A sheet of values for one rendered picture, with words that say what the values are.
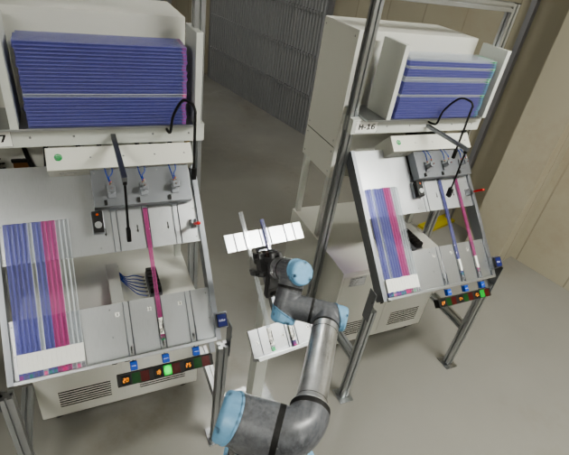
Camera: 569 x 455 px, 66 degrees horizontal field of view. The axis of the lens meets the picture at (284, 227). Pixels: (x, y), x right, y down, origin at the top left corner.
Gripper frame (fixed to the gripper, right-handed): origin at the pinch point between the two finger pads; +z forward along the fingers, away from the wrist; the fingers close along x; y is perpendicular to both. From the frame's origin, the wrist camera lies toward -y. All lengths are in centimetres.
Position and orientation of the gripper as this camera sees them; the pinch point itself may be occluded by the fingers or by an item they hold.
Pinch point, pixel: (254, 269)
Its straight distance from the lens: 158.5
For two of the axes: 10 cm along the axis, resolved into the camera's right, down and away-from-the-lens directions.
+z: -4.7, 0.0, 8.8
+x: -8.7, 1.6, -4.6
